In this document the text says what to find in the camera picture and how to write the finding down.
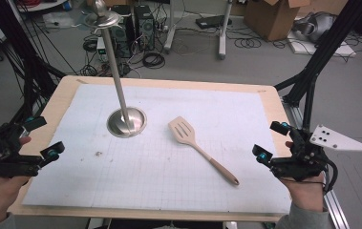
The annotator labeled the person's right hand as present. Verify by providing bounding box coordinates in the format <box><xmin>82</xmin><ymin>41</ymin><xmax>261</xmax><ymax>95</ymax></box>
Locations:
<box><xmin>280</xmin><ymin>141</ymin><xmax>326</xmax><ymax>213</ymax></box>

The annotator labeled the round white table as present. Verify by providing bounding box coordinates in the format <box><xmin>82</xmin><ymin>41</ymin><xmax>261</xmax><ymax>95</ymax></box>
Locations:
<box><xmin>15</xmin><ymin>0</ymin><xmax>71</xmax><ymax>13</ymax></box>

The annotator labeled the white grid mat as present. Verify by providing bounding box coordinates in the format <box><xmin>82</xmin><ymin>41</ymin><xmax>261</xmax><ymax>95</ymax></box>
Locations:
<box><xmin>21</xmin><ymin>83</ymin><xmax>292</xmax><ymax>215</ymax></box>

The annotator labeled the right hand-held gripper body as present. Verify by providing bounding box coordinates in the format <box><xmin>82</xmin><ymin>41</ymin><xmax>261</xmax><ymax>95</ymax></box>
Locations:
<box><xmin>268</xmin><ymin>124</ymin><xmax>362</xmax><ymax>183</ymax></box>

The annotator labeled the white power supply box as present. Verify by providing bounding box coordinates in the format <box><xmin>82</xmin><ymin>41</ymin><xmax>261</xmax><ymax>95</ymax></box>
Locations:
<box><xmin>96</xmin><ymin>36</ymin><xmax>108</xmax><ymax>62</ymax></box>

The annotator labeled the black metal frame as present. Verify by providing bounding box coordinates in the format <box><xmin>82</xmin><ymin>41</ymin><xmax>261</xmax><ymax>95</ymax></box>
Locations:
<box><xmin>0</xmin><ymin>0</ymin><xmax>67</xmax><ymax>126</ymax></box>
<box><xmin>273</xmin><ymin>0</ymin><xmax>362</xmax><ymax>139</ymax></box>

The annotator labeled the brown cardboard box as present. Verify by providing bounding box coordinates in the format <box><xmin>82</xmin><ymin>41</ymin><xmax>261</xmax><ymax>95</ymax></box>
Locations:
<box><xmin>244</xmin><ymin>0</ymin><xmax>311</xmax><ymax>42</ymax></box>

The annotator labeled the aluminium rail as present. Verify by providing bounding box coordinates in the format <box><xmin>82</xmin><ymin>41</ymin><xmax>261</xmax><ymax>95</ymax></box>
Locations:
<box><xmin>282</xmin><ymin>96</ymin><xmax>351</xmax><ymax>229</ymax></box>

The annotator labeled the flat black device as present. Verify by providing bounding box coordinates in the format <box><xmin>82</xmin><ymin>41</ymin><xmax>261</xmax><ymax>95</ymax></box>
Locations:
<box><xmin>195</xmin><ymin>14</ymin><xmax>233</xmax><ymax>31</ymax></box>

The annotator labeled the white stand leg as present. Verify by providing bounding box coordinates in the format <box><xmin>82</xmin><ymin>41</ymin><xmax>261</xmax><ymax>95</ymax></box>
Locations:
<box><xmin>163</xmin><ymin>0</ymin><xmax>179</xmax><ymax>54</ymax></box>
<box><xmin>218</xmin><ymin>0</ymin><xmax>234</xmax><ymax>60</ymax></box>

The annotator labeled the coiled black cable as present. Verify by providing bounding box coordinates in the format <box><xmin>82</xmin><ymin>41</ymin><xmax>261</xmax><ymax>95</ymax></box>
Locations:
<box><xmin>141</xmin><ymin>52</ymin><xmax>166</xmax><ymax>70</ymax></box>

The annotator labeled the clear plastic bag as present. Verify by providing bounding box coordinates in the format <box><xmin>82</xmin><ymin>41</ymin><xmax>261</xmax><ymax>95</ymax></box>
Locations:
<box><xmin>43</xmin><ymin>11</ymin><xmax>75</xmax><ymax>30</ymax></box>

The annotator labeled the right hand-held gripper black cable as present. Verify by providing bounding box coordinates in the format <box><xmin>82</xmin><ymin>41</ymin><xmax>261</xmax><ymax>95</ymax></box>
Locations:
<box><xmin>323</xmin><ymin>157</ymin><xmax>339</xmax><ymax>194</ymax></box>

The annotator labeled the grey bag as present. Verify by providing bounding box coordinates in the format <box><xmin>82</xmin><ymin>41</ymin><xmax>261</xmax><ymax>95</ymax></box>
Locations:
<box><xmin>292</xmin><ymin>11</ymin><xmax>338</xmax><ymax>44</ymax></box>

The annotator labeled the beige slotted spatula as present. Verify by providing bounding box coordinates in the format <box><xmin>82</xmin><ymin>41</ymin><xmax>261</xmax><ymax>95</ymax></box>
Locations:
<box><xmin>167</xmin><ymin>115</ymin><xmax>241</xmax><ymax>187</ymax></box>

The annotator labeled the white flat board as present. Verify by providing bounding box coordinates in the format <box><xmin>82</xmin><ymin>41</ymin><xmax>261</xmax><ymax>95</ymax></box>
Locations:
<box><xmin>287</xmin><ymin>38</ymin><xmax>358</xmax><ymax>58</ymax></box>

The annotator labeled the steel utensil stand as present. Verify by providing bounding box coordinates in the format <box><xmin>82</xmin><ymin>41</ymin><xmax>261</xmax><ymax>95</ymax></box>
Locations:
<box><xmin>83</xmin><ymin>0</ymin><xmax>148</xmax><ymax>138</ymax></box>

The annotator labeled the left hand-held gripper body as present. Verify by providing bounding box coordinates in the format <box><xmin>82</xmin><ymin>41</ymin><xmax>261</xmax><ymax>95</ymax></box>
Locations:
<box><xmin>0</xmin><ymin>115</ymin><xmax>44</xmax><ymax>178</ymax></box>

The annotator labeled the black computer tower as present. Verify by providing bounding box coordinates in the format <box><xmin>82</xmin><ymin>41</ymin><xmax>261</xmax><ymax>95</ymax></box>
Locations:
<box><xmin>110</xmin><ymin>4</ymin><xmax>136</xmax><ymax>59</ymax></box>
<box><xmin>134</xmin><ymin>4</ymin><xmax>156</xmax><ymax>52</ymax></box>

